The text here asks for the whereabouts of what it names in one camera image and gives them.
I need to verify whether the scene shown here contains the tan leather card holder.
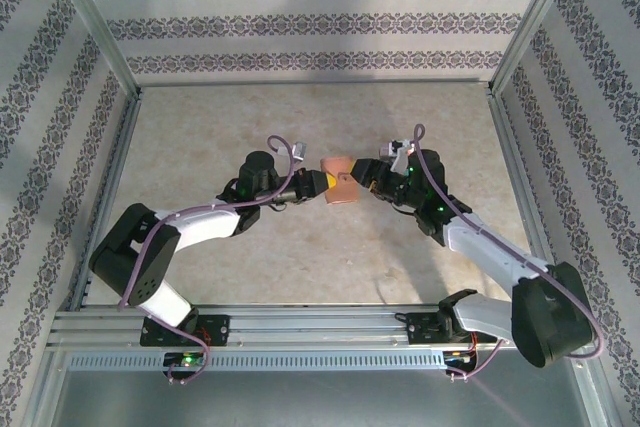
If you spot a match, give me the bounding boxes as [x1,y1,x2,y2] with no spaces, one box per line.
[319,155,362,207]

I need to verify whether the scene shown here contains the grey sheet metal tray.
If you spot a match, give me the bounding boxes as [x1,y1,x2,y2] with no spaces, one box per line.
[22,346,621,427]

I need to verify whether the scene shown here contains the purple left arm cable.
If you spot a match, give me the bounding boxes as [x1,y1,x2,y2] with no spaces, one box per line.
[118,134,301,387]

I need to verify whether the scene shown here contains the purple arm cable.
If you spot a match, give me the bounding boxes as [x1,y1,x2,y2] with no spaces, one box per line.
[118,134,301,387]
[410,124,603,382]

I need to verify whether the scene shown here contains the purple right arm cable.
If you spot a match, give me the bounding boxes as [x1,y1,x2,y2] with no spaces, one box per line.
[410,124,603,382]

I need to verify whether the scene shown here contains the aluminium side rail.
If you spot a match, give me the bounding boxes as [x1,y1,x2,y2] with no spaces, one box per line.
[487,89,571,308]
[67,91,144,311]

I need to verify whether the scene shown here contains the thin aluminium cross rail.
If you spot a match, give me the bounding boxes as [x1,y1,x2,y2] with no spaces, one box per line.
[134,77,496,89]

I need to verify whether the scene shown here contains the wide aluminium base rail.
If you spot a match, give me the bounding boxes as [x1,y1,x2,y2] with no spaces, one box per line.
[49,304,586,351]

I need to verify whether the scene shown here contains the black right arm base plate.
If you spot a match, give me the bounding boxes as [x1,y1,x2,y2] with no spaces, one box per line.
[405,311,499,347]

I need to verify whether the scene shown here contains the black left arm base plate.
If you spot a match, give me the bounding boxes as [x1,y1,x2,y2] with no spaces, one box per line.
[139,314,232,348]

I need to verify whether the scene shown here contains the slotted metal cable duct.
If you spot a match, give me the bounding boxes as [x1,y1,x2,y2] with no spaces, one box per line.
[67,350,446,372]

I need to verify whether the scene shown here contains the aluminium frame post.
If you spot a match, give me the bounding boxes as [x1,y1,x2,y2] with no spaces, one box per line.
[42,0,144,98]
[487,0,589,98]

